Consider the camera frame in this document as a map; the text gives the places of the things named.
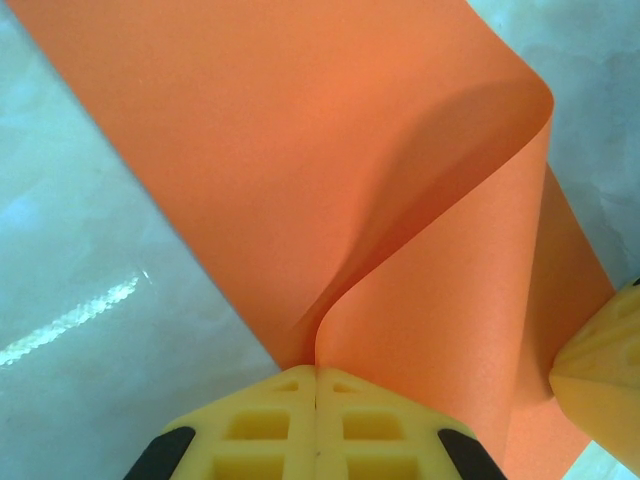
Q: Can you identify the orange square paper sheet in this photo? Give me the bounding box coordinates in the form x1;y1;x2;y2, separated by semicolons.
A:
4;0;616;480

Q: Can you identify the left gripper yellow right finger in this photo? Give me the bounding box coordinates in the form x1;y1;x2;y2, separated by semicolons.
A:
315;367;506;480

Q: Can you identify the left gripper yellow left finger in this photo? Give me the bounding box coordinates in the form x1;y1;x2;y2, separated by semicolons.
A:
122;364;317;480

